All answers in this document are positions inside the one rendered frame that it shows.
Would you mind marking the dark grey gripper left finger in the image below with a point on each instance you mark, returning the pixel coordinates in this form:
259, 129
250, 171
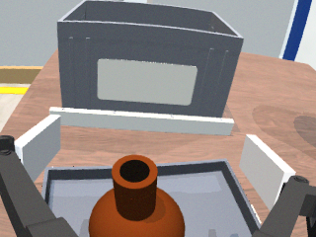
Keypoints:
21, 162

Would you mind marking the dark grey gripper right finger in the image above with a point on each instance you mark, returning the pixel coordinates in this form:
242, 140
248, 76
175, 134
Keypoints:
285, 194

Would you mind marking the orange bottle with green base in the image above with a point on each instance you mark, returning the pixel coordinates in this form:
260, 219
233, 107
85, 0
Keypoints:
135, 206

